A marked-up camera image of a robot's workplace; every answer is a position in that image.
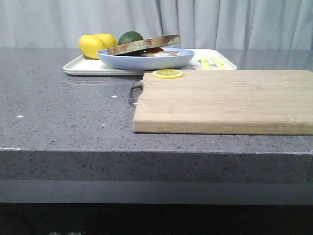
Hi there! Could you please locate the light blue round plate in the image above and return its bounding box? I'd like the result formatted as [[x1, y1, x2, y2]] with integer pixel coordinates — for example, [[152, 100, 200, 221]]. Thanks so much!
[[96, 47, 195, 71]]

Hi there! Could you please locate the bread slice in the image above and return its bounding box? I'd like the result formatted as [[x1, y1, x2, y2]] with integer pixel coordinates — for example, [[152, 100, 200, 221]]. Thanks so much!
[[107, 34, 180, 55]]

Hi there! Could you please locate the cream white tray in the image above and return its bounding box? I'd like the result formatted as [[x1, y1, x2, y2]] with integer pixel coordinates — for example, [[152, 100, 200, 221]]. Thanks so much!
[[63, 49, 237, 76]]

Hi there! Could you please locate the lemon slice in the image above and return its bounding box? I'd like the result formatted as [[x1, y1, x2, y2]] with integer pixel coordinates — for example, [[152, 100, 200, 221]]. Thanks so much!
[[152, 69, 183, 79]]

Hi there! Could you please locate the wooden cutting board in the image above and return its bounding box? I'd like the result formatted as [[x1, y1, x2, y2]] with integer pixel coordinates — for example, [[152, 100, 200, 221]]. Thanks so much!
[[133, 70, 313, 135]]

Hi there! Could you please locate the fried egg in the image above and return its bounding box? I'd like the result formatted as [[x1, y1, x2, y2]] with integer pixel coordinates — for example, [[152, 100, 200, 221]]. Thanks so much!
[[140, 47, 182, 57]]

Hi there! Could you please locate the yellow plastic fork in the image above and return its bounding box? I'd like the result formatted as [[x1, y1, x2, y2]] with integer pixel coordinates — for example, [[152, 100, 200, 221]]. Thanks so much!
[[198, 57, 211, 70]]

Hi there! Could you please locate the yellow plastic knife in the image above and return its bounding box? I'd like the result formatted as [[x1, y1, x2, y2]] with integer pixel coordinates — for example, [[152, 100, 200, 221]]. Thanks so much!
[[211, 57, 227, 70]]

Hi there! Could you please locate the green lime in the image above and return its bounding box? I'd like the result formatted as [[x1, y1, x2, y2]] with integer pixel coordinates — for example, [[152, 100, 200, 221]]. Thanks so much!
[[118, 31, 143, 45]]

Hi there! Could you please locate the rear yellow lemon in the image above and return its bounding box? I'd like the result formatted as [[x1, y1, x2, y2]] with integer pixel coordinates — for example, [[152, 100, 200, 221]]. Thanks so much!
[[94, 33, 117, 48]]

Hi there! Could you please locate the yellow lemon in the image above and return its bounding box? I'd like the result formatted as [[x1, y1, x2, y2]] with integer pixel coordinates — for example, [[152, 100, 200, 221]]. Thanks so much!
[[94, 33, 117, 48], [78, 34, 107, 59]]

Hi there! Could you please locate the front yellow lemon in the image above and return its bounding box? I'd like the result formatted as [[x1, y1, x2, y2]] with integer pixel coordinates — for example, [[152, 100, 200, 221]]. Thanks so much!
[[78, 34, 107, 59]]

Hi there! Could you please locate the white grey curtain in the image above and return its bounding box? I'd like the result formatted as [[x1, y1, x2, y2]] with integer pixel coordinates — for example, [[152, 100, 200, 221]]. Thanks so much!
[[0, 0, 313, 50]]

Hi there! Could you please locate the metal cutting board handle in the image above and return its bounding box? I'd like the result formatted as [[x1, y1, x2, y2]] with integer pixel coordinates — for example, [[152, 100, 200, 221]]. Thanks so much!
[[128, 80, 143, 108]]

